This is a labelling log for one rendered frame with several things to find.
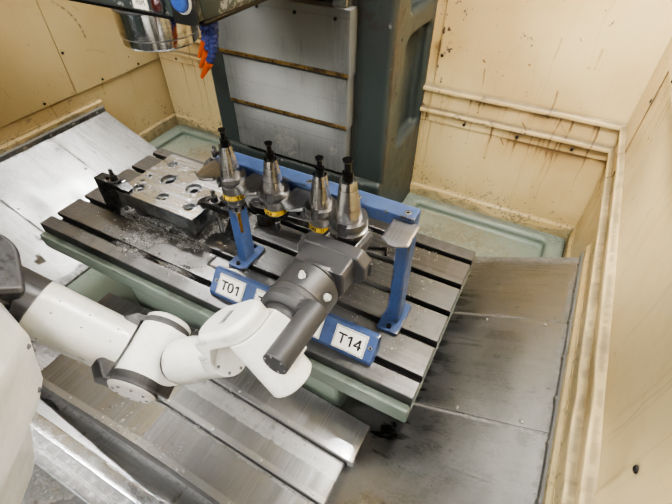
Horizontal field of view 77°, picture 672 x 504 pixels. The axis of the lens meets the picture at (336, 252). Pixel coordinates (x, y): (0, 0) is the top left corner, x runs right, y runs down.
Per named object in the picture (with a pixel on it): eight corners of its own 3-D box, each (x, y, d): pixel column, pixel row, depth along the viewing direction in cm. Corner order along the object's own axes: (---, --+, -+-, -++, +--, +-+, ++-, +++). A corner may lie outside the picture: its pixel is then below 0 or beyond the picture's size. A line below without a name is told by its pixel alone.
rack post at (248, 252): (244, 272, 114) (224, 179, 93) (228, 265, 116) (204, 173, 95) (265, 249, 120) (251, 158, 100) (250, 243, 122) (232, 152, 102)
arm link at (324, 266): (375, 242, 62) (336, 297, 54) (371, 286, 69) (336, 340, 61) (301, 215, 66) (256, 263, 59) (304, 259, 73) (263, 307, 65)
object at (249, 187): (253, 199, 86) (252, 196, 86) (232, 192, 88) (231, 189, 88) (272, 182, 91) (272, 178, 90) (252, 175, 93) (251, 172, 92)
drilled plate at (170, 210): (195, 233, 119) (191, 219, 116) (122, 203, 129) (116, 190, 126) (245, 190, 134) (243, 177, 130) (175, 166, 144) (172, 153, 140)
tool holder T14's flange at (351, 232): (373, 222, 70) (373, 209, 68) (359, 244, 66) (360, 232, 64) (338, 213, 72) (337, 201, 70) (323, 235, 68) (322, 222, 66)
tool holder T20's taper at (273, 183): (287, 183, 88) (285, 154, 83) (279, 195, 84) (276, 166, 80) (267, 179, 88) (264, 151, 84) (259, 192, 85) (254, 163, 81)
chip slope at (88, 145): (49, 347, 130) (3, 292, 112) (-73, 272, 152) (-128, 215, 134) (232, 194, 186) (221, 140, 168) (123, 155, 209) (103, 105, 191)
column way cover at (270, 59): (346, 177, 146) (350, 10, 110) (235, 144, 162) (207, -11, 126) (352, 170, 149) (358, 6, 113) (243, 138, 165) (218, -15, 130)
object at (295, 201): (299, 215, 83) (299, 212, 82) (276, 207, 84) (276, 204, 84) (317, 196, 87) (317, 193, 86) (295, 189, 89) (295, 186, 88)
